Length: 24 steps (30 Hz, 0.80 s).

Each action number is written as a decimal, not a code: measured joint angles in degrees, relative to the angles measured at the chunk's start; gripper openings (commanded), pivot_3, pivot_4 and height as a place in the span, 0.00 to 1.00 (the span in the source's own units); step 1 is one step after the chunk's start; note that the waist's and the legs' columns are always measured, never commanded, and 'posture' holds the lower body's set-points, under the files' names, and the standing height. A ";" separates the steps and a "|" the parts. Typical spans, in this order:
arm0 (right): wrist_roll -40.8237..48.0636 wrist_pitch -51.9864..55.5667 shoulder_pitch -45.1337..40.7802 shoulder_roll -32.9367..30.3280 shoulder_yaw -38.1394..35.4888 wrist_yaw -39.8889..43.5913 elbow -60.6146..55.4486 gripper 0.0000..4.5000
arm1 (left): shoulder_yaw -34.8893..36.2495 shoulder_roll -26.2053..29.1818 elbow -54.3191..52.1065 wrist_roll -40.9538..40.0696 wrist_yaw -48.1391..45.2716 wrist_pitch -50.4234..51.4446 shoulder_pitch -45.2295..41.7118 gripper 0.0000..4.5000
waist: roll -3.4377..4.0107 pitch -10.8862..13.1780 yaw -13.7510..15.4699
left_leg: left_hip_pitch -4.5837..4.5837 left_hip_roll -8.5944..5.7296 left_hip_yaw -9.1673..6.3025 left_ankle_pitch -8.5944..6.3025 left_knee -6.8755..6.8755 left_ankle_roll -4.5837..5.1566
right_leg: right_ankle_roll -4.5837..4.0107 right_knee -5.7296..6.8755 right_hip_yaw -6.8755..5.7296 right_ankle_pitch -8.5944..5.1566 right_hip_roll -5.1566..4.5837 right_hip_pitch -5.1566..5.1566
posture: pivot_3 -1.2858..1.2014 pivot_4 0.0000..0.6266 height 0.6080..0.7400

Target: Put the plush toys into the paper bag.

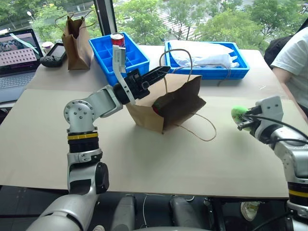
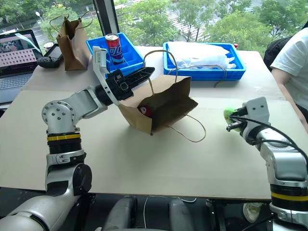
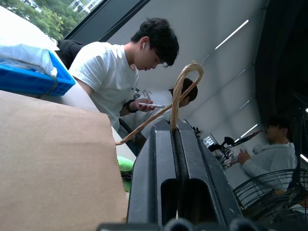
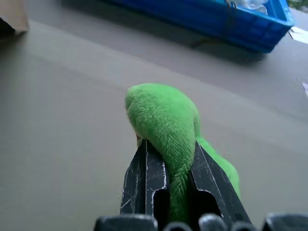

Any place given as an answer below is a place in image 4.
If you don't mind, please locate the white paper sheet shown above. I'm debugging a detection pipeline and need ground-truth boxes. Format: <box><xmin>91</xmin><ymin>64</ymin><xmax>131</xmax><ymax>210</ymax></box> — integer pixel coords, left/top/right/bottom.
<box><xmin>288</xmin><ymin>26</ymin><xmax>308</xmax><ymax>42</ymax></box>

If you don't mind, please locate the clear plastic packaging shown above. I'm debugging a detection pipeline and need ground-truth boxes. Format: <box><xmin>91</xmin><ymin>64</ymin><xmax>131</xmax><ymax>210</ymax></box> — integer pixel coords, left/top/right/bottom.
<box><xmin>226</xmin><ymin>0</ymin><xmax>269</xmax><ymax>15</ymax></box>

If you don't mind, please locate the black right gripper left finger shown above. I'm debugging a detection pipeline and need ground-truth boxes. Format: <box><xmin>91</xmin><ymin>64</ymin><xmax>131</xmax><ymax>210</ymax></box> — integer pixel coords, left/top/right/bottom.
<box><xmin>120</xmin><ymin>139</ymin><xmax>171</xmax><ymax>223</ymax></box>

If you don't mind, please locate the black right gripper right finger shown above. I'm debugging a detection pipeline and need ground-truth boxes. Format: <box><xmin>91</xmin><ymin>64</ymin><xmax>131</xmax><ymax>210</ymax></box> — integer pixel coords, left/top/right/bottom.
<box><xmin>188</xmin><ymin>141</ymin><xmax>253</xmax><ymax>226</ymax></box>

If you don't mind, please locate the blue plastic crate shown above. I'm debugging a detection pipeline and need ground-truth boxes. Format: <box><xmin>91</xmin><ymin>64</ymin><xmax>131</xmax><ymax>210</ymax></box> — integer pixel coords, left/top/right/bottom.
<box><xmin>100</xmin><ymin>0</ymin><xmax>295</xmax><ymax>54</ymax></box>

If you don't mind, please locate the green plush toy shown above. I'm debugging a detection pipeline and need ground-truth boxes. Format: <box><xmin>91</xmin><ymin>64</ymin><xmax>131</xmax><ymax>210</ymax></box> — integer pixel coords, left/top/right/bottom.
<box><xmin>124</xmin><ymin>83</ymin><xmax>241</xmax><ymax>223</ymax></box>

